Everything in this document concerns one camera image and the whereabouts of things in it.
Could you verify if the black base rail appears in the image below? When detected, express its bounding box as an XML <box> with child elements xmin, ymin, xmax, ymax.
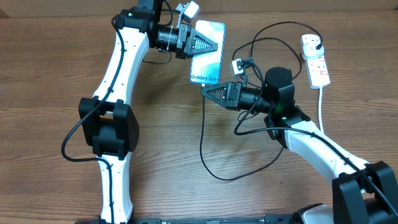
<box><xmin>74</xmin><ymin>203</ymin><xmax>333</xmax><ymax>224</ymax></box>

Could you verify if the white charger plug adapter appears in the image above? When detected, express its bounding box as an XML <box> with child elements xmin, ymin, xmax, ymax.
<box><xmin>302</xmin><ymin>43</ymin><xmax>325</xmax><ymax>60</ymax></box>

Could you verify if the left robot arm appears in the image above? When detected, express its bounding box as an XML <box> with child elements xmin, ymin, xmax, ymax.
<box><xmin>78</xmin><ymin>1</ymin><xmax>221</xmax><ymax>223</ymax></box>

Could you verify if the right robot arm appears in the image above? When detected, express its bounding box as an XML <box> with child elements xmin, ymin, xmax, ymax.
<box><xmin>201</xmin><ymin>67</ymin><xmax>397</xmax><ymax>223</ymax></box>

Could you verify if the white power strip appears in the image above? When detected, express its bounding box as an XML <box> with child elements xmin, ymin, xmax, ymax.
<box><xmin>300</xmin><ymin>34</ymin><xmax>330</xmax><ymax>89</ymax></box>

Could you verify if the Samsung Galaxy smartphone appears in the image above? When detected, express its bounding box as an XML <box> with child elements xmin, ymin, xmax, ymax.
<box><xmin>190</xmin><ymin>20</ymin><xmax>225</xmax><ymax>85</ymax></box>

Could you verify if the black USB charging cable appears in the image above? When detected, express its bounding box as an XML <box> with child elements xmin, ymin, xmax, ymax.
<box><xmin>198</xmin><ymin>21</ymin><xmax>323</xmax><ymax>182</ymax></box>

